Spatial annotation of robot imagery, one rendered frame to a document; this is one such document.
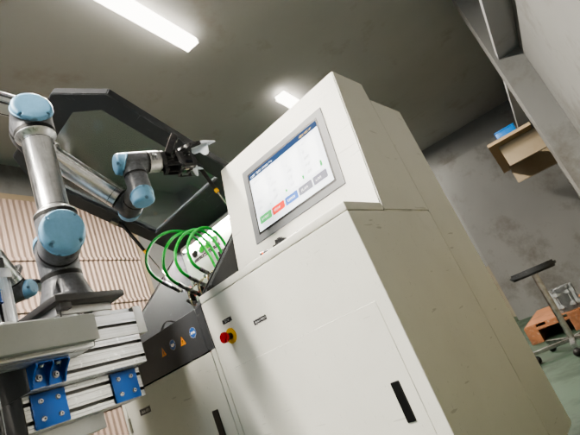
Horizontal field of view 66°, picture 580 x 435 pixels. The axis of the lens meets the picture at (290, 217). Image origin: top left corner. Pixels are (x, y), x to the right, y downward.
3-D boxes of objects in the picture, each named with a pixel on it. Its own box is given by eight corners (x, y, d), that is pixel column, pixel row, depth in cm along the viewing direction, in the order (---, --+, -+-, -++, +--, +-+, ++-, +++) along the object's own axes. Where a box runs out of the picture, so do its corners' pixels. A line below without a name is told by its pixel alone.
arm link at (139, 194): (150, 212, 154) (141, 185, 157) (159, 196, 146) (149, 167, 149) (128, 215, 150) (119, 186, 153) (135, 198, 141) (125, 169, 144)
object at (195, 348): (123, 396, 192) (114, 360, 197) (133, 394, 196) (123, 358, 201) (208, 351, 158) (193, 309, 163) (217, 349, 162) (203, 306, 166)
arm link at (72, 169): (0, 151, 150) (129, 231, 159) (0, 131, 142) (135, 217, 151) (24, 131, 157) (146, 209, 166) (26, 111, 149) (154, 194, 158)
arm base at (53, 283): (59, 298, 124) (51, 265, 127) (30, 318, 130) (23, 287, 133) (106, 293, 137) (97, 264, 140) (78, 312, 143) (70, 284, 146)
